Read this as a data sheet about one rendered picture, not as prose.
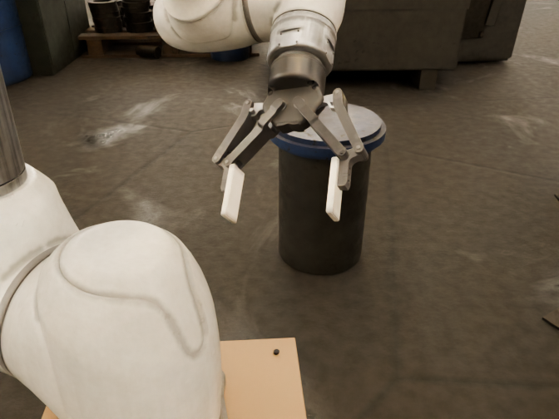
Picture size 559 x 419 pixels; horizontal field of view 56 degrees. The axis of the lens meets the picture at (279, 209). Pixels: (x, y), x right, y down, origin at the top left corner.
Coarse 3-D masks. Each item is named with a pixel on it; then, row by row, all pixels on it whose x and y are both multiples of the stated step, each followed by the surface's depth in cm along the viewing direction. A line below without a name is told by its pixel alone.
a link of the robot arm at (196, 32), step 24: (168, 0) 73; (192, 0) 70; (216, 0) 71; (240, 0) 72; (168, 24) 77; (192, 24) 73; (216, 24) 73; (240, 24) 74; (192, 48) 79; (216, 48) 79
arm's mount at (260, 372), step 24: (240, 360) 71; (264, 360) 71; (288, 360) 71; (240, 384) 67; (264, 384) 67; (288, 384) 67; (48, 408) 64; (240, 408) 64; (264, 408) 64; (288, 408) 64
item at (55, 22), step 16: (16, 0) 297; (32, 0) 296; (48, 0) 309; (64, 0) 330; (80, 0) 353; (32, 16) 301; (48, 16) 310; (64, 16) 330; (80, 16) 354; (32, 32) 306; (48, 32) 310; (64, 32) 331; (80, 32) 354; (32, 48) 310; (48, 48) 311; (64, 48) 331; (80, 48) 356; (32, 64) 315; (48, 64) 315; (64, 64) 333
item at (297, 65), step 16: (272, 64) 68; (288, 64) 66; (304, 64) 66; (320, 64) 67; (272, 80) 67; (288, 80) 66; (304, 80) 65; (320, 80) 66; (272, 96) 68; (288, 96) 67; (304, 96) 66; (320, 96) 65; (288, 112) 66; (320, 112) 66; (288, 128) 67; (304, 128) 66
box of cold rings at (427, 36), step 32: (352, 0) 269; (384, 0) 269; (416, 0) 269; (448, 0) 270; (352, 32) 277; (384, 32) 278; (416, 32) 278; (448, 32) 279; (352, 64) 286; (384, 64) 287; (416, 64) 287; (448, 64) 288
